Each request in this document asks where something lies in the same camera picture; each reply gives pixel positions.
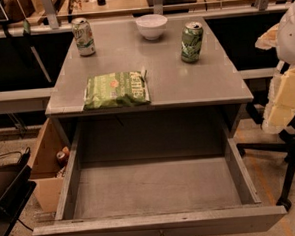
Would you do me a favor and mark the white bowl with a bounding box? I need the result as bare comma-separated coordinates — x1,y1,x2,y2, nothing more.
136,14,168,40

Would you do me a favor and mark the green soda can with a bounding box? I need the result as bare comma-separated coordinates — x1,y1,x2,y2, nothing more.
181,21,204,62

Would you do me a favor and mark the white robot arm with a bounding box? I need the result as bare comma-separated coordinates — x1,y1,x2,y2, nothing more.
255,2,295,134

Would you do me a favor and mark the green chip bag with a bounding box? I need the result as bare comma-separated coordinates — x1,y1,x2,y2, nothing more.
83,70,150,110

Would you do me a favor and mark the grey cabinet with drawers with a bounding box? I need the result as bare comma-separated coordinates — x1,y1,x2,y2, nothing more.
46,16,252,153

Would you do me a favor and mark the black equipment at left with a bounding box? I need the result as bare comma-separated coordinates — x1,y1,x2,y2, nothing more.
0,147,36,236

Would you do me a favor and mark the white green 7up can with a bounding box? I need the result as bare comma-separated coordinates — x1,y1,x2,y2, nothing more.
71,18,95,56

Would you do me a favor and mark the can in cardboard box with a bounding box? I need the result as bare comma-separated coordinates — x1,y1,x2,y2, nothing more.
56,151,67,165

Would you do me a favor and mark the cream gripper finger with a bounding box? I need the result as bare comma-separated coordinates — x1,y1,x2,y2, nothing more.
262,65,295,134
255,24,279,50

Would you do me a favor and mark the black office chair base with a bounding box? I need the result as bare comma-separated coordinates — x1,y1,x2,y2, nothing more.
234,97,295,214

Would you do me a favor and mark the open grey top drawer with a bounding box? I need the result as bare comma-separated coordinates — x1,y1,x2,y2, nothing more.
25,110,289,236

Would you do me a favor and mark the cardboard box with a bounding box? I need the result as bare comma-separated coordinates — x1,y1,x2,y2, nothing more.
28,119,66,212

